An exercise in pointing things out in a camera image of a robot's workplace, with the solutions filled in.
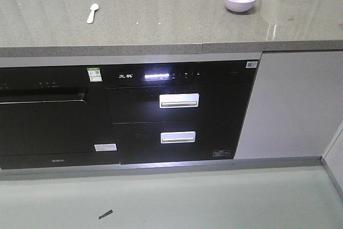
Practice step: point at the mint green spoon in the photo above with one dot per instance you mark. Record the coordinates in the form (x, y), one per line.
(94, 7)

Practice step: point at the black disinfection cabinet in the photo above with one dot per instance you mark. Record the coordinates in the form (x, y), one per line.
(133, 91)

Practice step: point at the black built-in dishwasher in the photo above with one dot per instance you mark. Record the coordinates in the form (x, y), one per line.
(55, 117)

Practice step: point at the grey cabinet door right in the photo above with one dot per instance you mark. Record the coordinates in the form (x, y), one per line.
(295, 105)

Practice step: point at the black tape strip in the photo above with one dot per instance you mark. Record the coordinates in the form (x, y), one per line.
(105, 214)

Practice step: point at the upper silver drawer handle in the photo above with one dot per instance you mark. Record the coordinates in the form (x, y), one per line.
(188, 100)

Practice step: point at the silver drawer handle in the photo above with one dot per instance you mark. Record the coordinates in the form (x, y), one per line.
(177, 137)
(188, 100)

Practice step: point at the lower silver drawer handle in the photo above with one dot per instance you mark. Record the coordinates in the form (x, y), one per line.
(177, 137)

